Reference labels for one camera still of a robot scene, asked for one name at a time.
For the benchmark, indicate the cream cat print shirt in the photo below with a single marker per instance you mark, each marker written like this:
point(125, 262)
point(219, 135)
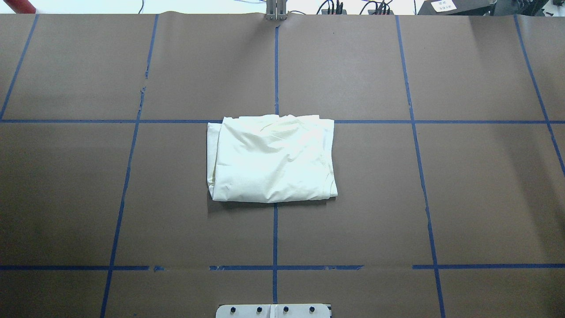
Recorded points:
point(271, 159)

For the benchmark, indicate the far orange black connector box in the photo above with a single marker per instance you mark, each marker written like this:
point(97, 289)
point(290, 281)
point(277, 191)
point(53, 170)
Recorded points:
point(331, 7)

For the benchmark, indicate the orange black connector box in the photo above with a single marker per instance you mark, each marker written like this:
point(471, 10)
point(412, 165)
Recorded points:
point(381, 7)
point(331, 7)

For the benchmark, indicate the near orange black connector box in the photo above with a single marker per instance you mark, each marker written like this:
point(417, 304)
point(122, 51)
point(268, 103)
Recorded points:
point(381, 7)

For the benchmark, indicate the black box with white label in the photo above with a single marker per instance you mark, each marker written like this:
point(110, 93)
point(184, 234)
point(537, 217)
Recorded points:
point(457, 7)

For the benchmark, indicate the red cylindrical bottle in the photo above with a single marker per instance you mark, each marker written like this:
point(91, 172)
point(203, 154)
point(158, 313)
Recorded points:
point(21, 6)

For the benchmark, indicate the aluminium frame post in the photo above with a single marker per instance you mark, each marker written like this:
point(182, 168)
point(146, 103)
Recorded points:
point(276, 10)

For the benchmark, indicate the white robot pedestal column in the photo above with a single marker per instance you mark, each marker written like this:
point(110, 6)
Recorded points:
point(294, 310)

